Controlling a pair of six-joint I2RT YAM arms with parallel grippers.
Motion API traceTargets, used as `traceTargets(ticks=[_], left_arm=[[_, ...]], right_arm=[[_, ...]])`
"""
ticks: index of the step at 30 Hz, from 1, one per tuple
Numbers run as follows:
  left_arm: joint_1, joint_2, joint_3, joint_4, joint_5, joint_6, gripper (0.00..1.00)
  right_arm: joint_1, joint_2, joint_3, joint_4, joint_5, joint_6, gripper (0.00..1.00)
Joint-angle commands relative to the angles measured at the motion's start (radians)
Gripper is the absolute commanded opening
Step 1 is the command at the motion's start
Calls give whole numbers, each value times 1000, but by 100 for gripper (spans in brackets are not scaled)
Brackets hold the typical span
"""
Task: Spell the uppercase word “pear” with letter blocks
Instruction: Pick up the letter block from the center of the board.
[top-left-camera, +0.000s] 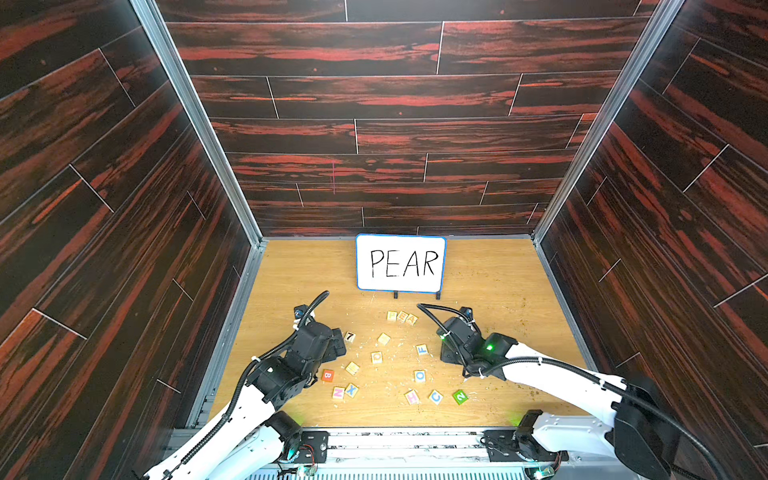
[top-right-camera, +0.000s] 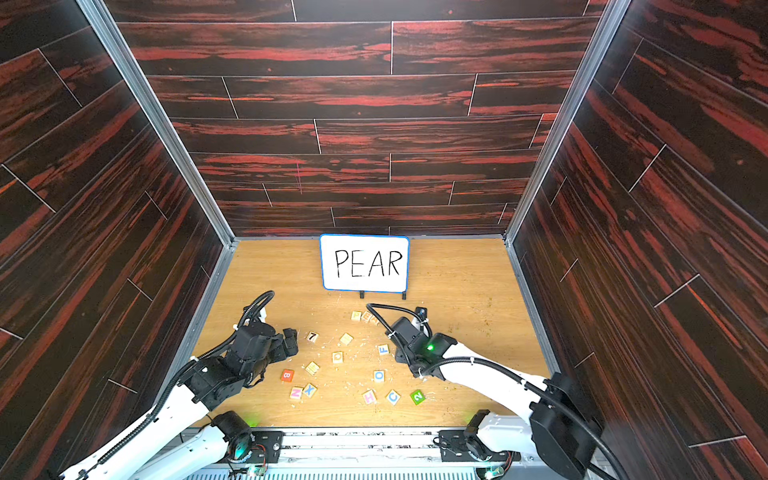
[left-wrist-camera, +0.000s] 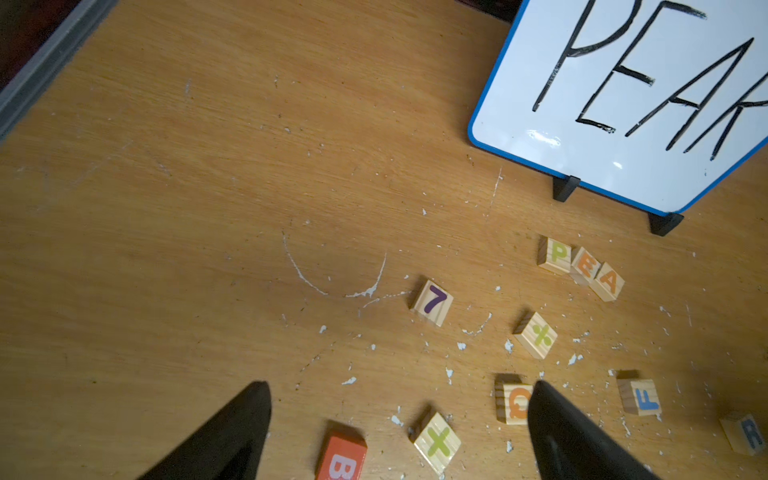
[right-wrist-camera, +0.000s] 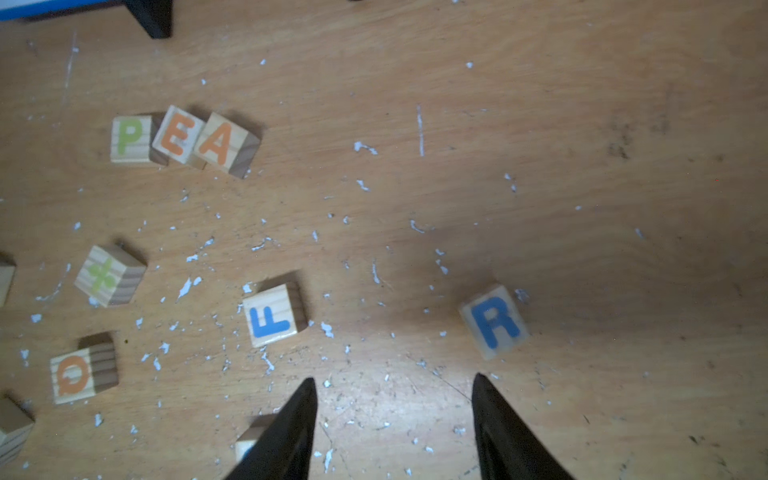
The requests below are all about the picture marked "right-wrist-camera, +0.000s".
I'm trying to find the wooden block blue R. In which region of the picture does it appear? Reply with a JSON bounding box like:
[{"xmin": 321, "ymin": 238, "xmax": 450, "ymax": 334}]
[{"xmin": 459, "ymin": 284, "xmax": 529, "ymax": 360}]

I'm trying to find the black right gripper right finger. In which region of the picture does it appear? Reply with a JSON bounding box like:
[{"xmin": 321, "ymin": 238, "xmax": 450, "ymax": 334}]
[{"xmin": 471, "ymin": 373, "xmax": 574, "ymax": 480}]

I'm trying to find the wooden block orange E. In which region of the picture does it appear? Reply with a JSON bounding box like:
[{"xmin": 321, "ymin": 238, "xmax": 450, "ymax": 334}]
[{"xmin": 152, "ymin": 105, "xmax": 206, "ymax": 170}]

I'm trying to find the wooden block blue F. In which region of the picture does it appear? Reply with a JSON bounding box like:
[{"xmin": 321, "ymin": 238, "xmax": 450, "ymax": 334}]
[{"xmin": 243, "ymin": 282, "xmax": 308, "ymax": 348}]

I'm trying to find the wooden block green P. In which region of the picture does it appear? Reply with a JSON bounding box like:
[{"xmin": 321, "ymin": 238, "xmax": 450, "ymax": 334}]
[{"xmin": 110, "ymin": 115, "xmax": 168, "ymax": 166}]

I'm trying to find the wooden block black 7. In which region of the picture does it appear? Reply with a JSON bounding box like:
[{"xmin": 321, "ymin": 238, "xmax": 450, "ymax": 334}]
[{"xmin": 0, "ymin": 397, "xmax": 35, "ymax": 466}]

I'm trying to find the white board reading PEAR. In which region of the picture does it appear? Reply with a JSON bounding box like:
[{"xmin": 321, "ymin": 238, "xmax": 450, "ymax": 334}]
[{"xmin": 1, "ymin": 0, "xmax": 123, "ymax": 22}]

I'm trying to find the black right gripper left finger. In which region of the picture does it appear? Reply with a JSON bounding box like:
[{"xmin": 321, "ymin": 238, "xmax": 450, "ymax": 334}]
[{"xmin": 226, "ymin": 377, "xmax": 318, "ymax": 480}]

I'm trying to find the right black board foot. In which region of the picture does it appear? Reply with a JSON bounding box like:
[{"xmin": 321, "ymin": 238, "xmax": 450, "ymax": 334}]
[{"xmin": 123, "ymin": 0, "xmax": 173, "ymax": 39}]

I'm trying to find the wooden block green division sign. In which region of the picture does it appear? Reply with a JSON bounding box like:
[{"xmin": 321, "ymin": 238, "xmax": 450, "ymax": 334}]
[{"xmin": 0, "ymin": 259, "xmax": 16, "ymax": 307}]

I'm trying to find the wooden block orange Q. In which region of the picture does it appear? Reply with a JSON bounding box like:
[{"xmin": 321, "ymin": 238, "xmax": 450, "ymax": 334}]
[{"xmin": 50, "ymin": 342, "xmax": 119, "ymax": 405}]

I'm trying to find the wooden block blue O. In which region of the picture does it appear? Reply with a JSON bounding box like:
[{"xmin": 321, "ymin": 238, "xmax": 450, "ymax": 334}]
[{"xmin": 235, "ymin": 413, "xmax": 277, "ymax": 463}]

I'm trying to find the wooden block orange A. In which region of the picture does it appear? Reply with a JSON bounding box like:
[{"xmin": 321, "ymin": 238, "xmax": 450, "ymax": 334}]
[{"xmin": 192, "ymin": 113, "xmax": 261, "ymax": 179}]

